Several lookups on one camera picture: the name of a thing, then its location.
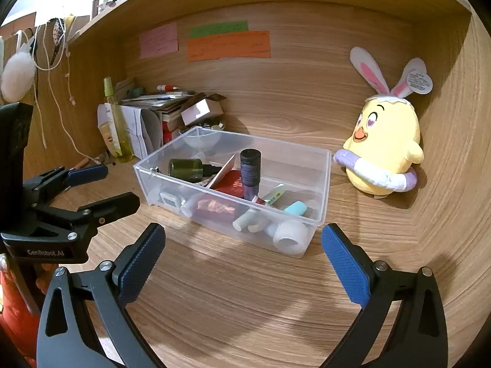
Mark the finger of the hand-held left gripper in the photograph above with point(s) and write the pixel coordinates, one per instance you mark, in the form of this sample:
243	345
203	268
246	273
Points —
86	174
113	205

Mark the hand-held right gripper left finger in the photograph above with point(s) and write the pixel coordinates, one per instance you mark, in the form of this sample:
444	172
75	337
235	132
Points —
140	266

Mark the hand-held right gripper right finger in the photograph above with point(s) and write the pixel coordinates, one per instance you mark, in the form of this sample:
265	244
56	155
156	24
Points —
345	266

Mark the white tape roll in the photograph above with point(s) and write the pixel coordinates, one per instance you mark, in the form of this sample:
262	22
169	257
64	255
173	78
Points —
291	237

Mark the mint white small tube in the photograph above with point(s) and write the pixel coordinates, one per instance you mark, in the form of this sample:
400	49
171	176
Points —
295	209

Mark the dark green bottle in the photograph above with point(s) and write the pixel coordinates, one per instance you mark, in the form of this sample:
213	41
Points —
188	168

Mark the clear plastic storage box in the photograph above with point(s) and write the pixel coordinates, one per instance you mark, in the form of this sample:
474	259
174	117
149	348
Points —
308	184

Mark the pale pink small tube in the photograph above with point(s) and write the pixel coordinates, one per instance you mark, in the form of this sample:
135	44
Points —
257	227

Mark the white green lip balm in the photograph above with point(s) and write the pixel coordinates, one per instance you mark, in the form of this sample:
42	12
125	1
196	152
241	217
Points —
274	193

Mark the red packet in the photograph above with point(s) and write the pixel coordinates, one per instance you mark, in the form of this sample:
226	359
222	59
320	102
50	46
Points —
230	186

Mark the dark purple bottle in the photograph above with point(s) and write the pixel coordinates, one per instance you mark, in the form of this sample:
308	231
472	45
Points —
250	176

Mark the person's left forearm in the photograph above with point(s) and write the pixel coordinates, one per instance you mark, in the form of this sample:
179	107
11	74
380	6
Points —
13	326

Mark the cream packet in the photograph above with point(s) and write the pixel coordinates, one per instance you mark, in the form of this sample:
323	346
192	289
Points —
105	134

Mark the yellow spray bottle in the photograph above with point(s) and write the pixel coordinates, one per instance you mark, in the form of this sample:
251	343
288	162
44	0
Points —
119	138

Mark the small metal clip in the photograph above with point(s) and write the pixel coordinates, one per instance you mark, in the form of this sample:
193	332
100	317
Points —
155	170

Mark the white folded paper stack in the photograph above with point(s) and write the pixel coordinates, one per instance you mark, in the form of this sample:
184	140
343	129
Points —
134	126

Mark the red box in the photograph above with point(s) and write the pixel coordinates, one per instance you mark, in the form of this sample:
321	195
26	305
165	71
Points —
168	132

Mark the pile of papers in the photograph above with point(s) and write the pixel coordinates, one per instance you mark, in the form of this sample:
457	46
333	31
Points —
161	101

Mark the red white marker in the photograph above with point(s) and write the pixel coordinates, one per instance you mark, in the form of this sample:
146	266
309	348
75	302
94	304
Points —
168	87

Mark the white fluffy pompom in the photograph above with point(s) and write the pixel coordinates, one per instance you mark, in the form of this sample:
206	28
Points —
17	74

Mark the small white cardboard box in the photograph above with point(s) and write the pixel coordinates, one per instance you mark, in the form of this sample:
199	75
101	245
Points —
199	111

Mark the yellow chick plush toy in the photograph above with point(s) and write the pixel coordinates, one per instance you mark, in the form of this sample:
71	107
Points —
387	142

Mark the black patterned hairband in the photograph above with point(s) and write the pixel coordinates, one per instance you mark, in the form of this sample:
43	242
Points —
57	28

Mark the pink paper note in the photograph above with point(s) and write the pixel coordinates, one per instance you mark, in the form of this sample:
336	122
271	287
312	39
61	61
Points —
158	41

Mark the brown bottle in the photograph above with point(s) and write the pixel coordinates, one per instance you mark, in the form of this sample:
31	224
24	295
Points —
94	8

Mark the orange paper note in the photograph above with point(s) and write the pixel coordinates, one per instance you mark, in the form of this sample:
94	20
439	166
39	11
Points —
228	46

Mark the green paper note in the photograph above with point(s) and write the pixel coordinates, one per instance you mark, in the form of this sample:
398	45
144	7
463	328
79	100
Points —
218	29

